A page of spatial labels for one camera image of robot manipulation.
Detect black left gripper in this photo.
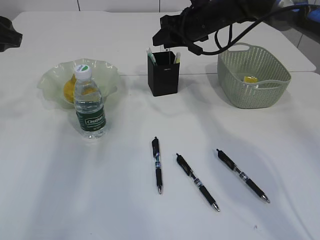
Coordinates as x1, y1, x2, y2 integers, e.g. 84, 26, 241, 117
0, 16, 23, 53

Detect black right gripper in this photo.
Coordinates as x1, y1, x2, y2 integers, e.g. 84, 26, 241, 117
152, 0, 250, 48

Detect yellow-green utility knife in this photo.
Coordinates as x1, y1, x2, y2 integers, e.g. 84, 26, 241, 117
173, 52, 181, 64

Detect clear plastic ruler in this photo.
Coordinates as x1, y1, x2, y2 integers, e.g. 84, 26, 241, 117
165, 48, 171, 65

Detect teal utility knife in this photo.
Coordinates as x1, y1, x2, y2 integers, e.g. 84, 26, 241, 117
146, 47, 158, 66

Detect yellow pear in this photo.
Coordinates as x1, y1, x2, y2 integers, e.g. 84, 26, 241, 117
62, 74, 100, 104

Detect clear water bottle green label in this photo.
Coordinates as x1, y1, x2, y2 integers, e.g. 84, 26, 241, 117
73, 64, 106, 139

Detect translucent green wavy glass plate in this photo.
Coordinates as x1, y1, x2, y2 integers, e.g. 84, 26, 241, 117
37, 58, 121, 109

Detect black square pen holder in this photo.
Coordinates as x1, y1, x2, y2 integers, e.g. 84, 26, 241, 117
147, 51, 180, 97

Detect green woven plastic basket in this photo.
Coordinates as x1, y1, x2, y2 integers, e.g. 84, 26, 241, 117
217, 43, 292, 109

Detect black pen left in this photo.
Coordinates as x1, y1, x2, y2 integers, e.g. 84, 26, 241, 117
151, 136, 163, 195

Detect black pen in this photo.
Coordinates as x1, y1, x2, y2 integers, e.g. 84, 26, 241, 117
176, 153, 220, 212
216, 149, 271, 204
151, 136, 163, 195

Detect black pen right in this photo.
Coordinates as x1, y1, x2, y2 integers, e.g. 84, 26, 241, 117
216, 149, 271, 204

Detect black pen middle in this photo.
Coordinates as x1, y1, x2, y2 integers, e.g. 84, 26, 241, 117
176, 153, 220, 212

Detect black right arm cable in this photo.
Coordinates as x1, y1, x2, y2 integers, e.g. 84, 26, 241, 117
184, 4, 316, 56

